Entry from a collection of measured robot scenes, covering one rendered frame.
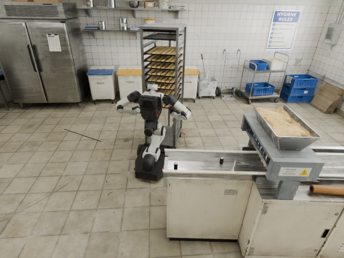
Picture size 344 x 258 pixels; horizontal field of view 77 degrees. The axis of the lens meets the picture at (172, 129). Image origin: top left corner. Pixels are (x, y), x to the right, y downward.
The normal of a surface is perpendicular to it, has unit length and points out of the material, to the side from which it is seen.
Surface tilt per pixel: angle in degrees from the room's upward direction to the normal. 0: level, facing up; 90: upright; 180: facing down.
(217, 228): 90
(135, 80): 91
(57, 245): 0
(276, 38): 90
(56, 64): 90
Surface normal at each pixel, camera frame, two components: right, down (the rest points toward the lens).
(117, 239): 0.02, -0.87
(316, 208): -0.02, 0.49
